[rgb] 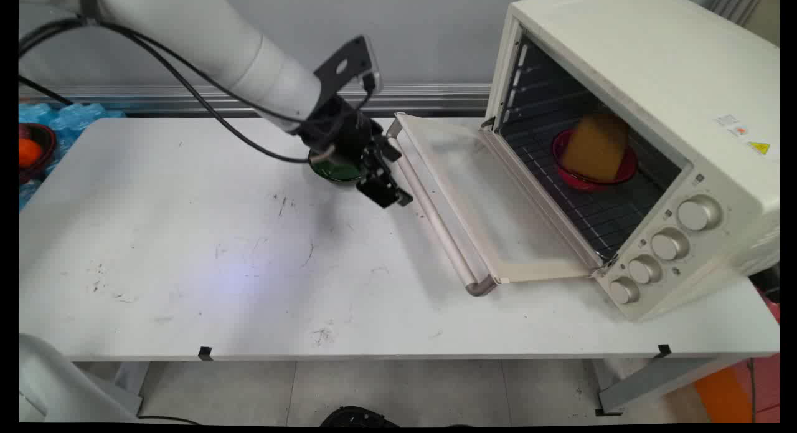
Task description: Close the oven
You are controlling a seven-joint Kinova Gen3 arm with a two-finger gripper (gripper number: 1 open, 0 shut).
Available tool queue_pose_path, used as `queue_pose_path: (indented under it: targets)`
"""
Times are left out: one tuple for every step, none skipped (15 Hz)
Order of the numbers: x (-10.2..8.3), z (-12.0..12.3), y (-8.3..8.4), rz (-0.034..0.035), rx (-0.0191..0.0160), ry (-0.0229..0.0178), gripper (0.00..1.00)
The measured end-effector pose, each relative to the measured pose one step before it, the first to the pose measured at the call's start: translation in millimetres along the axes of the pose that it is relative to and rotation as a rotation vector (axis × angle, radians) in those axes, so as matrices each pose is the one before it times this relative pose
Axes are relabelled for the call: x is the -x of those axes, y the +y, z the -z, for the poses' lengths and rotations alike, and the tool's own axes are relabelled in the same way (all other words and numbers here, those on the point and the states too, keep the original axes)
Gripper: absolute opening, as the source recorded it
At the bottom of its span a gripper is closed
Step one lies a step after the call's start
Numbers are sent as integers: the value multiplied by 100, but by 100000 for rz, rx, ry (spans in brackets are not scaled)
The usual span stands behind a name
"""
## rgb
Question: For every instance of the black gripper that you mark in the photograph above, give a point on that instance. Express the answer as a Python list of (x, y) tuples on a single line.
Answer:
[(339, 134)]

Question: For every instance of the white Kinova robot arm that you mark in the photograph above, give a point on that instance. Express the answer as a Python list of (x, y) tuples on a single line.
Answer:
[(205, 40)]

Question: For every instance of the green bowl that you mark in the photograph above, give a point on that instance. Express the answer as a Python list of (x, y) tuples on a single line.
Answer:
[(336, 171)]

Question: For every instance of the glass oven door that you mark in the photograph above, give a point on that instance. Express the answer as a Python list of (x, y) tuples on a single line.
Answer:
[(473, 196)]

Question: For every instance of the yellow bread loaf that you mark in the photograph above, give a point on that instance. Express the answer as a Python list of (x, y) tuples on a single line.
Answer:
[(596, 146)]

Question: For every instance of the black round floor object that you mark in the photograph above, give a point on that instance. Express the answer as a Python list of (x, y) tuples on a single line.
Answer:
[(358, 417)]

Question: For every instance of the black tape strip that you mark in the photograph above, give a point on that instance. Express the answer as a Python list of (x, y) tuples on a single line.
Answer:
[(664, 350), (205, 352)]

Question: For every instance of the small cream oven knob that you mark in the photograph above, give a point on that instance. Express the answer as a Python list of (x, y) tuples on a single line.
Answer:
[(643, 269), (624, 290)]

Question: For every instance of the cream toaster oven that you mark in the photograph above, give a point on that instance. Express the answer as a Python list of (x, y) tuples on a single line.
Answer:
[(654, 78)]

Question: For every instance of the large cream oven knob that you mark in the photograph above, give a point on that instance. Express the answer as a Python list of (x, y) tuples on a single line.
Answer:
[(669, 244), (698, 214)]

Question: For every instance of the blue plastic bottle pack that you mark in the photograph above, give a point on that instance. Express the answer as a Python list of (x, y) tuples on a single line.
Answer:
[(62, 118)]

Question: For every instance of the dark red bowl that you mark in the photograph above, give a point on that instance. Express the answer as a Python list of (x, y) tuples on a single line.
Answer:
[(38, 152)]

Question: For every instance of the grey table leg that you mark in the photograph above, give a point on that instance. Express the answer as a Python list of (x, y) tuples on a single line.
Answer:
[(660, 383)]

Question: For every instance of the orange fruit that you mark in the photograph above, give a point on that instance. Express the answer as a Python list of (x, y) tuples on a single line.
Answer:
[(28, 151)]

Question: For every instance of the yellow warning sticker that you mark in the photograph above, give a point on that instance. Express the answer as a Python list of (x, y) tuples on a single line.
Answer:
[(759, 147)]

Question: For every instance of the white rounded machine housing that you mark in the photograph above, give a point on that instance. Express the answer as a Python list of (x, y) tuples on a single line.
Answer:
[(56, 383)]

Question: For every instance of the orange floor object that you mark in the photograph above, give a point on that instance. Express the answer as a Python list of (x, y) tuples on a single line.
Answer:
[(725, 395)]

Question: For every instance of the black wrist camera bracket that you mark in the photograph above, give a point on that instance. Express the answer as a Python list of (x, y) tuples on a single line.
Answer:
[(345, 62)]

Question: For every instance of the aluminium rail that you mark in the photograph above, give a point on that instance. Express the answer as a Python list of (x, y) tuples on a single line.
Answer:
[(249, 98)]

